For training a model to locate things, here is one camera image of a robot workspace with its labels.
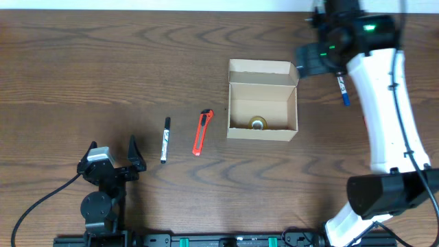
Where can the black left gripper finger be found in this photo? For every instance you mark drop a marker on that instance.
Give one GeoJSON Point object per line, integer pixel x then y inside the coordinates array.
{"type": "Point", "coordinates": [135, 157]}
{"type": "Point", "coordinates": [92, 146]}

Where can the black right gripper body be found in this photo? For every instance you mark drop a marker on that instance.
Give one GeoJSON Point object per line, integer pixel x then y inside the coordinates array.
{"type": "Point", "coordinates": [311, 60]}

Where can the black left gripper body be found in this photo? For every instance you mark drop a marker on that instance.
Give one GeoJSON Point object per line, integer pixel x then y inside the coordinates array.
{"type": "Point", "coordinates": [112, 172]}

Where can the black whiteboard marker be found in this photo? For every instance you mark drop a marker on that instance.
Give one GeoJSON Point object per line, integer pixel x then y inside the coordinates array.
{"type": "Point", "coordinates": [165, 141]}

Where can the blue whiteboard marker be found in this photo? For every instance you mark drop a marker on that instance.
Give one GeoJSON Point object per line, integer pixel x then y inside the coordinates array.
{"type": "Point", "coordinates": [343, 90]}

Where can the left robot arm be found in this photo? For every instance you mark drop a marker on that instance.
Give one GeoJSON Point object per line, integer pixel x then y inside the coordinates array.
{"type": "Point", "coordinates": [104, 209]}

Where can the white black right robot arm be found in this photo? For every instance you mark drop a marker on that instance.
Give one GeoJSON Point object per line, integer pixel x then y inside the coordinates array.
{"type": "Point", "coordinates": [368, 48]}

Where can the open cardboard box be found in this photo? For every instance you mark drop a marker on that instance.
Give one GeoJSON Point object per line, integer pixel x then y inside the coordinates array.
{"type": "Point", "coordinates": [265, 88]}

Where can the orange utility knife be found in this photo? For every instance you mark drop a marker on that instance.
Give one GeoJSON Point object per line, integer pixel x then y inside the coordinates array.
{"type": "Point", "coordinates": [204, 119]}

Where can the brown packing tape roll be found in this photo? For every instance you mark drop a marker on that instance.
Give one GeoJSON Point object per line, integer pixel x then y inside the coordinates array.
{"type": "Point", "coordinates": [257, 123]}

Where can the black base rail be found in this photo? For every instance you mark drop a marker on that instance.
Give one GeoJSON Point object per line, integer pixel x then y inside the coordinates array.
{"type": "Point", "coordinates": [288, 239]}

